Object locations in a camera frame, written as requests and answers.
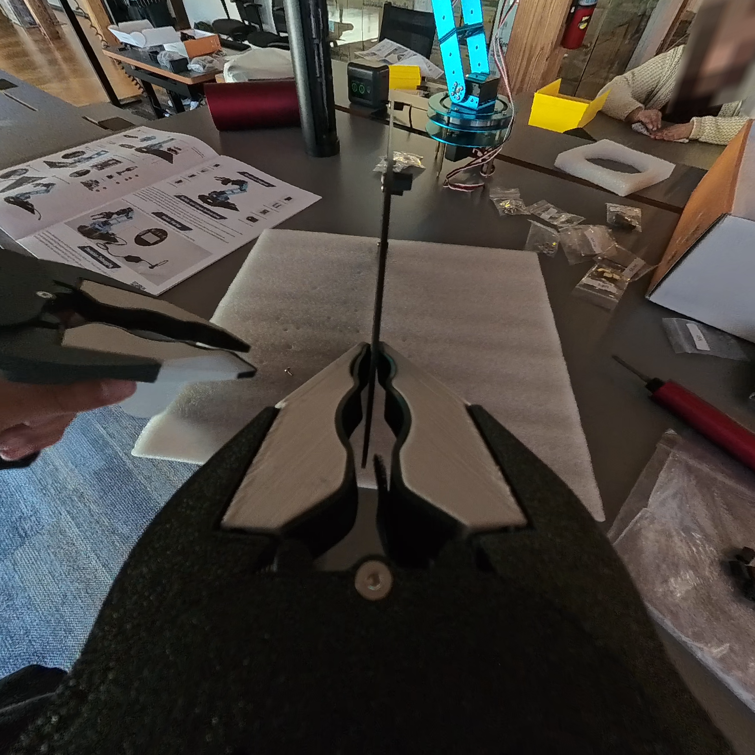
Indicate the large clear plastic bag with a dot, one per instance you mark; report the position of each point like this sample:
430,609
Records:
678,560

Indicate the small white foam piece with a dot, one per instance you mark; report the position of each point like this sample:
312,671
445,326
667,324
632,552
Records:
569,159

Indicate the red fire extinguisher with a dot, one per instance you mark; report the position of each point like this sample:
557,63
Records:
578,23

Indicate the person's black clothing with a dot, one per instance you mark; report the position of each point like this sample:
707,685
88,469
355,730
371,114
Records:
23,690

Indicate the open yellow plastic bin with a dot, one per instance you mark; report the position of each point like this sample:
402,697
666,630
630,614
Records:
560,112

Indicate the wooden table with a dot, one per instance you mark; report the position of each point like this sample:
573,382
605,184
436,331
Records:
165,65

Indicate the small bag with silver nuts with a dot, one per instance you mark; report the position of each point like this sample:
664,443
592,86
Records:
541,239

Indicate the tall black cylinder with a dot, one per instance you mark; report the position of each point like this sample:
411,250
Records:
312,88

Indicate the dark red metal cylinder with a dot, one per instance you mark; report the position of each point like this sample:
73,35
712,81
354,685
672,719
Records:
253,105

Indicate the small black box device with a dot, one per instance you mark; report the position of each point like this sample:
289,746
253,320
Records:
365,85

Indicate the person's left hand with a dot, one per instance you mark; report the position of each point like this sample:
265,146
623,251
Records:
41,407

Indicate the printed paper leaflet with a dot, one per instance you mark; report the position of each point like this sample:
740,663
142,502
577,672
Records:
401,53

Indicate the small clear parts bag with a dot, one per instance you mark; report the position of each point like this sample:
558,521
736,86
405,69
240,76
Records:
590,243
508,202
623,217
631,265
554,215

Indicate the wooden column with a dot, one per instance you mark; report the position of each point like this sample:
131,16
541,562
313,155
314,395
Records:
531,41

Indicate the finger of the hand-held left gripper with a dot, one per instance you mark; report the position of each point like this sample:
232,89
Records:
135,312
118,354

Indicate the light grey neighbouring desk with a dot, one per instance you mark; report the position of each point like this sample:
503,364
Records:
47,118

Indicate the small cardboard box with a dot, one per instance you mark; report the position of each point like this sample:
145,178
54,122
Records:
708,271

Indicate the dark grey desk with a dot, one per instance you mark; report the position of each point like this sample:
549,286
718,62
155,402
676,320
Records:
472,194

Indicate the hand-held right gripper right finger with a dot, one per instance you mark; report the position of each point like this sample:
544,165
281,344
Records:
460,466

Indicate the small bag with brass parts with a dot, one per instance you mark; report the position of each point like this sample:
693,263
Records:
601,284

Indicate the small bag with black parts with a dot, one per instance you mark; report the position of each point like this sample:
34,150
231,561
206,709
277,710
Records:
407,160

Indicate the blue toy robot arm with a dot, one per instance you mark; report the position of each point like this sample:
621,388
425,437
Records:
466,82

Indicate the white foam sheet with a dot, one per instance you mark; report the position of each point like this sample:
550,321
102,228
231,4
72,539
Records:
472,354

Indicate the small grey labelled bag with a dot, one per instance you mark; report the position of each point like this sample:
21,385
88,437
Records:
702,339

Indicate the open instruction booklet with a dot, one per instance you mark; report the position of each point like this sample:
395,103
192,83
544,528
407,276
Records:
147,194

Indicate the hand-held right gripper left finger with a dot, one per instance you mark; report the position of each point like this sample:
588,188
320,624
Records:
289,460

